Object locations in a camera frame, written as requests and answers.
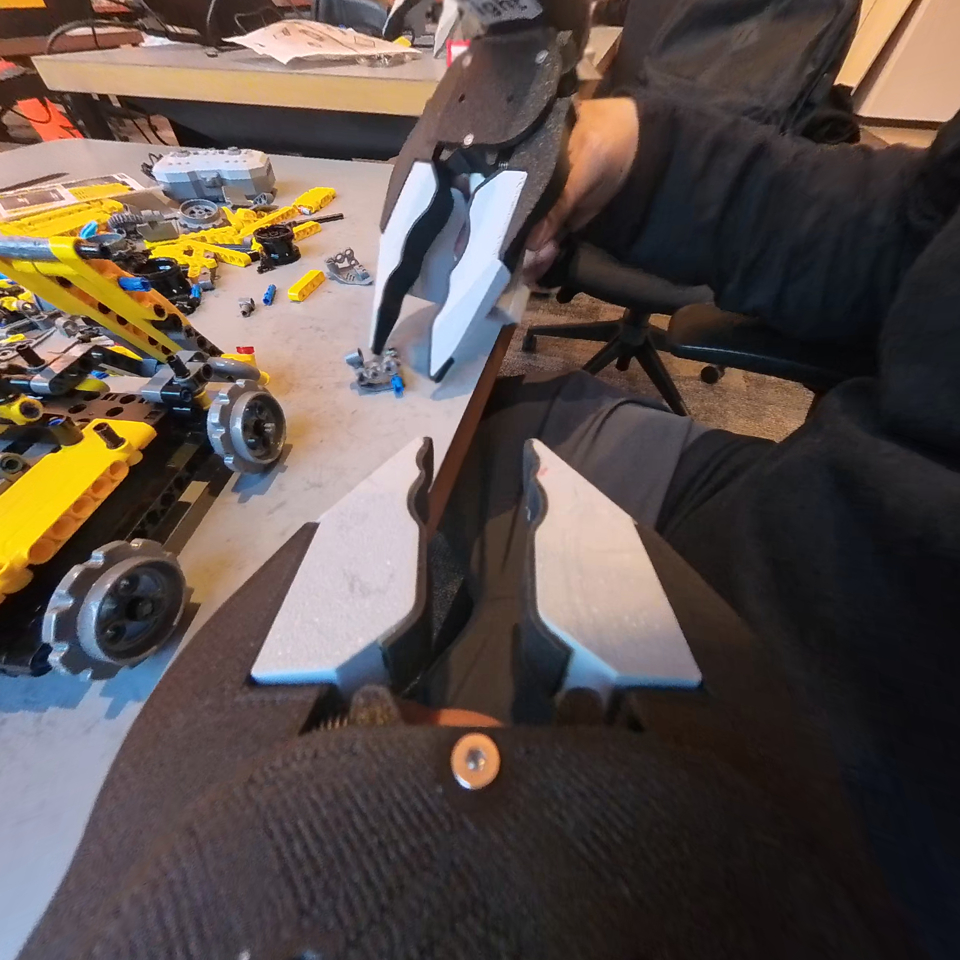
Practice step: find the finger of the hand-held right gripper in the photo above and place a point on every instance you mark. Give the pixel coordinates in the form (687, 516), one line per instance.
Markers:
(487, 240)
(401, 217)

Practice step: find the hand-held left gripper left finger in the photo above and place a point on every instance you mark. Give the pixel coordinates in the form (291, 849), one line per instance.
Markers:
(345, 592)

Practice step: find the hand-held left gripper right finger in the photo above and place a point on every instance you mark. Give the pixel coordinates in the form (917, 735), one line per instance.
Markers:
(615, 600)

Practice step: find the small grey brick assembly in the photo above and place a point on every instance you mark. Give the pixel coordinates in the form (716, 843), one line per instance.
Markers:
(375, 373)

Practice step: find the person's right hand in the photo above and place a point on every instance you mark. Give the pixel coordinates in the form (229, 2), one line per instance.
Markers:
(600, 150)

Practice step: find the grey toy panel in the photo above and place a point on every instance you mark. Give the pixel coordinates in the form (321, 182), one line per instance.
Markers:
(349, 270)

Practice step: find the yellow toy beam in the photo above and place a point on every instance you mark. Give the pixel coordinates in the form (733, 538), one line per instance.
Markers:
(306, 286)

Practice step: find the black toy wheel hub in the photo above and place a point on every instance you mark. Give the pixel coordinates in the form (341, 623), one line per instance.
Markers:
(276, 244)

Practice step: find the white paper sheet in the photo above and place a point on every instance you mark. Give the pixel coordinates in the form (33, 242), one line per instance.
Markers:
(315, 41)

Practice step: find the grey toy battery box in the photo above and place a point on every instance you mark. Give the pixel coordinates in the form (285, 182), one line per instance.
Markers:
(210, 176)

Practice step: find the pile of toy brick pieces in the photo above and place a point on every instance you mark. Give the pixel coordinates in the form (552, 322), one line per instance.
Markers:
(195, 236)

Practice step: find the dark grey backpack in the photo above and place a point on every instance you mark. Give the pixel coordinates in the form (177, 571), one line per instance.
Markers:
(735, 60)

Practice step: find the person's black sweater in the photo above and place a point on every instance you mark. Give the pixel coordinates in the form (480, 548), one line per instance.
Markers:
(862, 562)

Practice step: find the yellow black toy brick vehicle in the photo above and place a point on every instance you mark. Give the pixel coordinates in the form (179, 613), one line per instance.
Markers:
(60, 480)

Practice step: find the instruction booklet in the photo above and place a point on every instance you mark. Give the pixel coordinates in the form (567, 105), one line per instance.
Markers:
(75, 191)

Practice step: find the beige board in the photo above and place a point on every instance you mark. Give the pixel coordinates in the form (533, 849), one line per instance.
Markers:
(915, 75)

